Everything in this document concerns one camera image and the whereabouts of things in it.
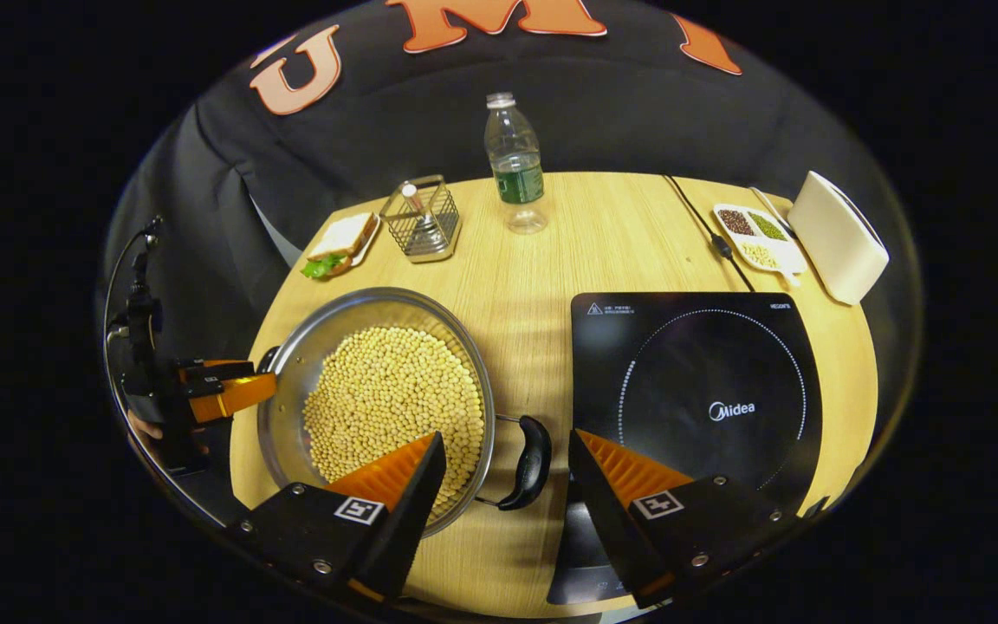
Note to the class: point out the pile of soybeans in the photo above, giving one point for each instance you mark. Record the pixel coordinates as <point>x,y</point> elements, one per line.
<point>386,390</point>

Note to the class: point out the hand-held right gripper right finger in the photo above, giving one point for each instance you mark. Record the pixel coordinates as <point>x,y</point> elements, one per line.
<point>612,520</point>

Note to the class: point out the white divided plate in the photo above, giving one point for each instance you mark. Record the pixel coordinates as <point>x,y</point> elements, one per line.
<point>789,256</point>

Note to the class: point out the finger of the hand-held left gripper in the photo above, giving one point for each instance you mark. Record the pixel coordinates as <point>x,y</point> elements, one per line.
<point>213,371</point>
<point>243,394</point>

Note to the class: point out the white toaster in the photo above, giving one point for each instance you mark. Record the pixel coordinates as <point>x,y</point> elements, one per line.
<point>837,243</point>

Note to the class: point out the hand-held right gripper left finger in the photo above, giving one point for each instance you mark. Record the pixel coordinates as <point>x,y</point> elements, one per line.
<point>417,511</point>

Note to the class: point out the green beans heap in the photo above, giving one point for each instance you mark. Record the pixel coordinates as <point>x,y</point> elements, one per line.
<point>767,227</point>

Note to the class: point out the red beans heap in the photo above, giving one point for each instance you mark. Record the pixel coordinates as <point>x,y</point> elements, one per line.
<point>735,223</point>

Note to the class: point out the clear plastic water bottle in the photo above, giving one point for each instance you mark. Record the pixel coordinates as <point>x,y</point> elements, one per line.
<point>516,173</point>

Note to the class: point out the small soybean heap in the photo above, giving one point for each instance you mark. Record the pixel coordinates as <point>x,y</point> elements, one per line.
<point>759,255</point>

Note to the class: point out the black induction cooktop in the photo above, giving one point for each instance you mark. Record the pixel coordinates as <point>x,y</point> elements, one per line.
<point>698,364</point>

